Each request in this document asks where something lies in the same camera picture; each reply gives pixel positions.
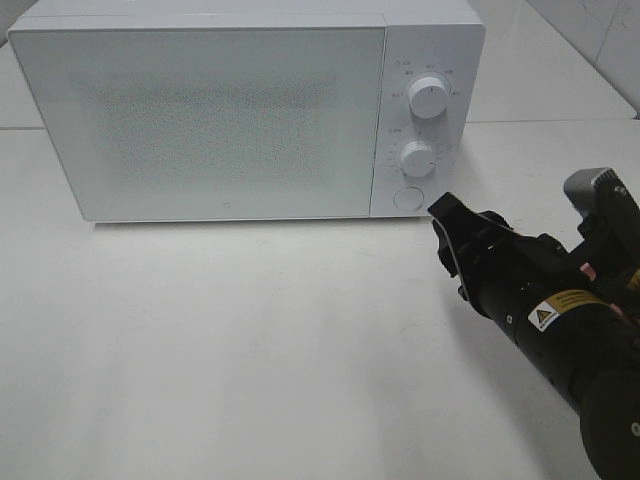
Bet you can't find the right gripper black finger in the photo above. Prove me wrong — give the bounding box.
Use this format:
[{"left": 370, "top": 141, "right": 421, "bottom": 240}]
[
  {"left": 428, "top": 192, "right": 482, "bottom": 235},
  {"left": 433, "top": 215, "right": 470, "bottom": 300}
]

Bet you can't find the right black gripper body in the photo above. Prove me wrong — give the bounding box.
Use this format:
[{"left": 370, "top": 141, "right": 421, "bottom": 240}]
[{"left": 452, "top": 209, "right": 624, "bottom": 350}]

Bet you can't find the round door release button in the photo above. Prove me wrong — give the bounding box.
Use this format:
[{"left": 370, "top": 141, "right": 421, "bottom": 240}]
[{"left": 393, "top": 187, "right": 424, "bottom": 212}]

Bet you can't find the white microwave door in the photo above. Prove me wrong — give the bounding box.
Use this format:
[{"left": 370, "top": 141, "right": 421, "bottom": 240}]
[{"left": 11, "top": 28, "right": 385, "bottom": 222}]

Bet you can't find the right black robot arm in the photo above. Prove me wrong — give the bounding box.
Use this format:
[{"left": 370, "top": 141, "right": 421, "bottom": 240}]
[{"left": 430, "top": 188, "right": 639, "bottom": 479}]

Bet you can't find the lower white timer knob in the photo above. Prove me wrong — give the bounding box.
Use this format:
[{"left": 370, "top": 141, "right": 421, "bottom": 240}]
[{"left": 399, "top": 141, "right": 437, "bottom": 178}]

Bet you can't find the upper white power knob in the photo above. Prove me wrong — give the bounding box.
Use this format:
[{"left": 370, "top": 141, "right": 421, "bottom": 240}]
[{"left": 407, "top": 74, "right": 450, "bottom": 120}]

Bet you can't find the white microwave oven body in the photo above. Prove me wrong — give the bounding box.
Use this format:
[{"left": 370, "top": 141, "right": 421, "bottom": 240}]
[{"left": 7, "top": 1, "right": 486, "bottom": 223}]

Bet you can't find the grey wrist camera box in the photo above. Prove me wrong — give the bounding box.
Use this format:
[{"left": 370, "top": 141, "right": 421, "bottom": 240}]
[{"left": 563, "top": 167, "right": 617, "bottom": 218}]

